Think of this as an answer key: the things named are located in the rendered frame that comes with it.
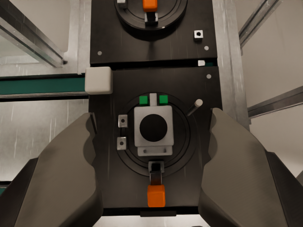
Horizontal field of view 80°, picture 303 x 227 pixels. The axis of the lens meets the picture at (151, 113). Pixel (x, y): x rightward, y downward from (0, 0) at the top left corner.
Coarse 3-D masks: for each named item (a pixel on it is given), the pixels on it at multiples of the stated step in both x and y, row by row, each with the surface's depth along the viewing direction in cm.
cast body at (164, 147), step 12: (156, 96) 25; (144, 108) 21; (156, 108) 21; (168, 108) 21; (144, 120) 19; (156, 120) 19; (168, 120) 20; (144, 132) 19; (156, 132) 19; (168, 132) 20; (144, 144) 20; (156, 144) 20; (168, 144) 20
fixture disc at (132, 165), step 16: (128, 112) 30; (176, 112) 30; (128, 128) 30; (176, 128) 30; (192, 128) 30; (128, 144) 30; (176, 144) 29; (192, 144) 29; (128, 160) 29; (144, 160) 29; (176, 160) 29
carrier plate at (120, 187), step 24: (120, 72) 34; (144, 72) 34; (168, 72) 33; (192, 72) 33; (216, 72) 33; (96, 96) 33; (120, 96) 33; (192, 96) 32; (216, 96) 32; (96, 120) 32; (96, 144) 32; (96, 168) 31; (120, 168) 31; (192, 168) 30; (120, 192) 30; (144, 192) 30; (168, 192) 30; (192, 192) 30
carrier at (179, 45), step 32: (96, 0) 36; (128, 0) 34; (160, 0) 34; (192, 0) 36; (96, 32) 35; (128, 32) 35; (160, 32) 34; (192, 32) 34; (96, 64) 35; (128, 64) 35; (160, 64) 36
